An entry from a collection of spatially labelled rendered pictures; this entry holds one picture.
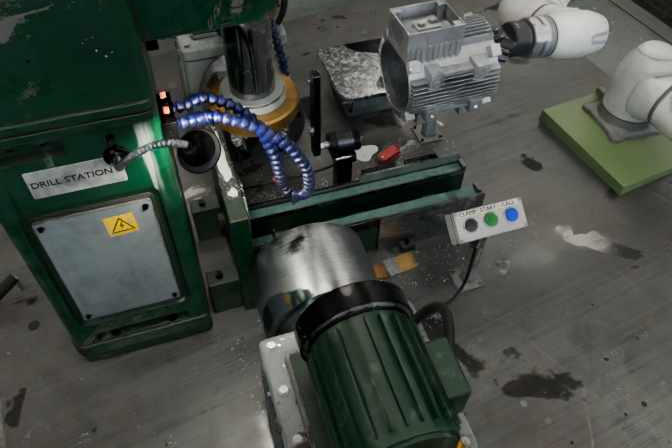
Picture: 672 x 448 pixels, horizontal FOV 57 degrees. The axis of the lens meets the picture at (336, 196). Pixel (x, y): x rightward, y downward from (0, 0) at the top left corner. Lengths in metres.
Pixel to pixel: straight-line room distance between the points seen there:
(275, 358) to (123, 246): 0.36
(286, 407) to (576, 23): 0.98
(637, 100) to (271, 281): 1.23
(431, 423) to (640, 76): 1.37
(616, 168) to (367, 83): 0.78
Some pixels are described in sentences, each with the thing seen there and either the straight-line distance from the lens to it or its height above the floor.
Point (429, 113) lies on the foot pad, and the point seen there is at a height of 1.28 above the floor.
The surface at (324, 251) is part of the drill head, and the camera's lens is 1.20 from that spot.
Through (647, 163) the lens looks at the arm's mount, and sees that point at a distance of 2.05.
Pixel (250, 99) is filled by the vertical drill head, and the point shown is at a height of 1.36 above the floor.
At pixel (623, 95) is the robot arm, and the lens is 2.02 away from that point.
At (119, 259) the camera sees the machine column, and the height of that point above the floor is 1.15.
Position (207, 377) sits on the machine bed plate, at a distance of 1.49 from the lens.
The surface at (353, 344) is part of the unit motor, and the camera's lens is 0.88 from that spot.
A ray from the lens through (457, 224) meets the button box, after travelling 1.39.
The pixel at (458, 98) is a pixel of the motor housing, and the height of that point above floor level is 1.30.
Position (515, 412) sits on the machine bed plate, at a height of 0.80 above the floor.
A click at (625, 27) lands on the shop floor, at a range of 4.27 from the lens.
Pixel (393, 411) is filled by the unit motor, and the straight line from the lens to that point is 0.84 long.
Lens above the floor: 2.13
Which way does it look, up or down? 49 degrees down
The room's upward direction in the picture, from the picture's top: 2 degrees clockwise
